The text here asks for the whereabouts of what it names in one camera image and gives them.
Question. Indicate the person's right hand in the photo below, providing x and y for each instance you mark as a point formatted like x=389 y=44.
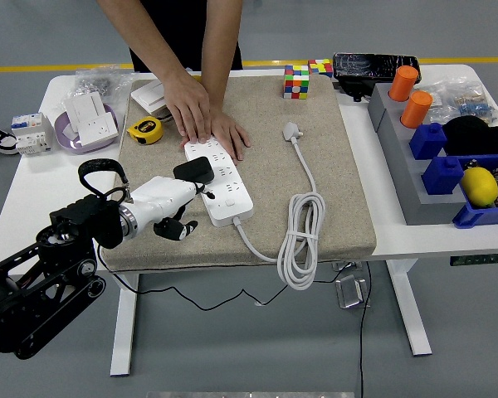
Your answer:
x=189 y=105

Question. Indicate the person's left hand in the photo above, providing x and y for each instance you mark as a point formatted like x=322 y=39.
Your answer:
x=231 y=134

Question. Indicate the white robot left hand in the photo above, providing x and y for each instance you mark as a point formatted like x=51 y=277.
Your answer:
x=162 y=199

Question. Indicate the black plug adapter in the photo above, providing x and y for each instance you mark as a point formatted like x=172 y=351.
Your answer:
x=193 y=169

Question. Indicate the white power strip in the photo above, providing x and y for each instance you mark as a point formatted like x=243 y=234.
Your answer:
x=236 y=213

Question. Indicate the person's left forearm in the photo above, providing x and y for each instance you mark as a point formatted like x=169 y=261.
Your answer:
x=222 y=49

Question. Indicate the person's right forearm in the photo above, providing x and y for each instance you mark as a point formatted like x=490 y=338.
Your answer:
x=141 y=33

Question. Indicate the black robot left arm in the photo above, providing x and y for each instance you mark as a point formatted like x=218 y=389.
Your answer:
x=25 y=298

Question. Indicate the yellow black tape measure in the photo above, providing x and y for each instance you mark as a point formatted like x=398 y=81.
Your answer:
x=146 y=129

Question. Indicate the grey-brown mat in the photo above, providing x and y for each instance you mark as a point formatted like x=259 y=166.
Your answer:
x=265 y=195

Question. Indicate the person's torso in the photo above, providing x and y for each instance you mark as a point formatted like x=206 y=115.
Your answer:
x=186 y=29

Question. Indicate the large colourful puzzle cube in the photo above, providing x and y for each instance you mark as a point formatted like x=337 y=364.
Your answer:
x=296 y=83

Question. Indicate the white socket panel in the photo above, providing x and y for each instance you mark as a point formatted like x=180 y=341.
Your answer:
x=99 y=127

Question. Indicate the clear bag of screws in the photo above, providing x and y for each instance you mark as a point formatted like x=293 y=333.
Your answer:
x=95 y=83

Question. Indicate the small colourful puzzle cube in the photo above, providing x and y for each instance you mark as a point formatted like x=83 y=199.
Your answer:
x=320 y=66

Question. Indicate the lilac bowl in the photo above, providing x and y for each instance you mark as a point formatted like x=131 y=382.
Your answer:
x=64 y=137

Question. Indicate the white table leg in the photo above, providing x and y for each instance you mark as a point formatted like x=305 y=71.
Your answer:
x=124 y=323
x=406 y=307

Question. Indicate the white circuit breaker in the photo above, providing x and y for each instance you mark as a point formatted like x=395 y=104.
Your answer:
x=29 y=132

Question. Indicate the black film-wrapped box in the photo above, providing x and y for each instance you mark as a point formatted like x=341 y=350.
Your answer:
x=369 y=66

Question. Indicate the black and white shoe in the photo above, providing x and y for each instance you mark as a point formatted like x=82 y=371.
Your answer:
x=0 y=141

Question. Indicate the grey stepped block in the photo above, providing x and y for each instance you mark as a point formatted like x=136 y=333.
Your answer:
x=402 y=166

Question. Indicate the orange cylinder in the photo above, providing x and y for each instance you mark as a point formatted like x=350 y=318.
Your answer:
x=416 y=110
x=403 y=83

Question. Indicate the blue block with knob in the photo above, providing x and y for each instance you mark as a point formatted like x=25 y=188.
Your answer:
x=442 y=176
x=427 y=141

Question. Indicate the clear bag of components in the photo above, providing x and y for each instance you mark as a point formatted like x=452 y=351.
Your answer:
x=469 y=101

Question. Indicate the blue plastic bin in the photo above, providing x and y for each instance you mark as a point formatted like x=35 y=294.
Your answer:
x=469 y=215

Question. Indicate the yellow lemon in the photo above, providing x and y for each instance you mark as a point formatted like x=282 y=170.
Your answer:
x=479 y=186

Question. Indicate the black table control panel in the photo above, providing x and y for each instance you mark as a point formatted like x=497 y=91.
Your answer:
x=475 y=260

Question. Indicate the white wall switch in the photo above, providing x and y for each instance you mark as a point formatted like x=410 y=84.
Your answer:
x=147 y=94

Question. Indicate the white switch panel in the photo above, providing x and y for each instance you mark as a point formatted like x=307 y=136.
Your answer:
x=85 y=108

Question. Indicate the small silver bracket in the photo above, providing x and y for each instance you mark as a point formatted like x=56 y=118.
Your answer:
x=346 y=266

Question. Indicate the large silver bracket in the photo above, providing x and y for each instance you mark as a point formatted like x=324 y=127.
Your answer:
x=350 y=292

